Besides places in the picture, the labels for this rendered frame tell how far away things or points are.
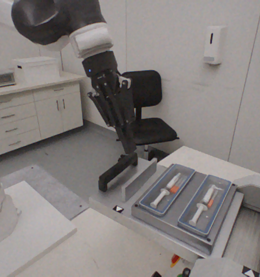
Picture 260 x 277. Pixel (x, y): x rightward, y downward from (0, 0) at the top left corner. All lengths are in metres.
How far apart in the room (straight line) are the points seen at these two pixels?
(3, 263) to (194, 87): 1.82
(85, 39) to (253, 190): 0.49
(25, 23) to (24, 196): 0.62
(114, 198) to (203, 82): 1.66
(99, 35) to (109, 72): 0.09
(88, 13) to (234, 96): 1.62
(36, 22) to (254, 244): 0.62
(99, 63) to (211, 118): 1.70
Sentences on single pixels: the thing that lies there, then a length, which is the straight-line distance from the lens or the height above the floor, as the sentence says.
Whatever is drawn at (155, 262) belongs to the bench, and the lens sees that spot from 0.73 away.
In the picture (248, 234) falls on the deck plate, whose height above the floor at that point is 0.93.
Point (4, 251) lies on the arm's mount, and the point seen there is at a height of 0.77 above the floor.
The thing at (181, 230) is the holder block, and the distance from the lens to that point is 0.47.
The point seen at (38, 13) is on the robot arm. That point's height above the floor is 1.35.
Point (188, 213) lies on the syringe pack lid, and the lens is 0.49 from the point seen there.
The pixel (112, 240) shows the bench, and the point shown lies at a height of 0.75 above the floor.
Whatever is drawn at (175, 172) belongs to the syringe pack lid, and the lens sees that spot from 0.60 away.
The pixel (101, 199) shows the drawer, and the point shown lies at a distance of 0.56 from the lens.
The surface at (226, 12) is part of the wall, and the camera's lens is 2.01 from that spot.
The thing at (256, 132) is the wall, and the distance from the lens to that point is 2.04.
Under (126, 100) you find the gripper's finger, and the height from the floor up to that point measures 1.18.
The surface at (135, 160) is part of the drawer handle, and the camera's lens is 0.66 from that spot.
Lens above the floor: 1.34
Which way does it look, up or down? 26 degrees down
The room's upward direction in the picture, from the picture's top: straight up
